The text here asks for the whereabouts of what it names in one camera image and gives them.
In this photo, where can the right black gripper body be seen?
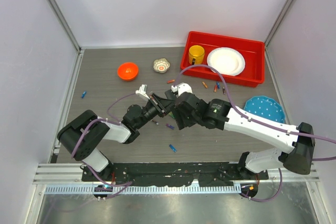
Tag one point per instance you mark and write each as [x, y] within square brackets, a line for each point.
[196, 120]

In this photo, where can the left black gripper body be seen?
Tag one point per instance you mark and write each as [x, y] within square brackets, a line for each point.
[160, 108]

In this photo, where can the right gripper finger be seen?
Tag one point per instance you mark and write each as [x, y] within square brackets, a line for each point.
[182, 119]
[170, 95]

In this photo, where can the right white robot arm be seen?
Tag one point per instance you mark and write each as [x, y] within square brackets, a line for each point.
[293, 146]

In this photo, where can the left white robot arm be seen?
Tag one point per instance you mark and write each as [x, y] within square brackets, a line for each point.
[82, 135]

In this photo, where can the purple battery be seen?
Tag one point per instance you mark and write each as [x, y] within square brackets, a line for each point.
[170, 126]

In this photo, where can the blue battery near front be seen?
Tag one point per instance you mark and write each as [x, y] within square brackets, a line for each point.
[172, 148]

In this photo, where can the orange battery near bin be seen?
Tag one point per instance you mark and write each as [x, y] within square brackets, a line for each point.
[204, 85]

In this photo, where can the small patterned bowl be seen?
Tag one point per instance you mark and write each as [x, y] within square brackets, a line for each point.
[161, 65]

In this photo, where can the orange bowl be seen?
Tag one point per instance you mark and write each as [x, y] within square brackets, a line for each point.
[128, 71]

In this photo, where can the yellow mug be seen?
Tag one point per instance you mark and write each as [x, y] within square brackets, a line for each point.
[196, 55]

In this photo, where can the white paper plate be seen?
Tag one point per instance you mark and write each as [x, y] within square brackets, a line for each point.
[227, 61]

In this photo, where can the red plastic bin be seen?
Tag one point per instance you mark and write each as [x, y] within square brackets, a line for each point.
[253, 52]

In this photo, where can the blue polka dot plate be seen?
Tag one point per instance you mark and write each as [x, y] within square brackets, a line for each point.
[265, 107]

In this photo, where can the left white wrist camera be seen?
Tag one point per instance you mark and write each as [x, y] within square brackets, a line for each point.
[141, 92]

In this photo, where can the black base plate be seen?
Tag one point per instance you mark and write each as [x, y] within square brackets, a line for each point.
[178, 174]

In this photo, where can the white slotted cable duct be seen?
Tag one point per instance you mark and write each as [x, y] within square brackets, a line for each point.
[194, 188]

